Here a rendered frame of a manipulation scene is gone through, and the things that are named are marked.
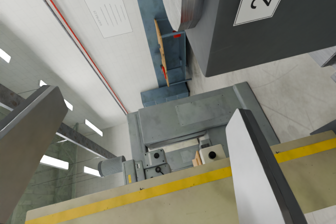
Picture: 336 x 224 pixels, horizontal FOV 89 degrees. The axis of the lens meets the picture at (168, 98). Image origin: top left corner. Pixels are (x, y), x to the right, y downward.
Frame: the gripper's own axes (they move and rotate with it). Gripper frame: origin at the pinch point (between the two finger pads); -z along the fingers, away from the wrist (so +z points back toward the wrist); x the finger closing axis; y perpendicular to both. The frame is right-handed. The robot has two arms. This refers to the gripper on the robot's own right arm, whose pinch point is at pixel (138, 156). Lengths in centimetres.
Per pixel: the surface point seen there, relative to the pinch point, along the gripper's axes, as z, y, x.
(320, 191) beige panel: -40, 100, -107
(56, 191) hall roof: -196, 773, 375
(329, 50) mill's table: -17.6, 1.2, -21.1
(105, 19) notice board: -440, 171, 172
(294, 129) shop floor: -105, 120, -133
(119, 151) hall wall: -416, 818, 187
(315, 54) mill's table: -19.0, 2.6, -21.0
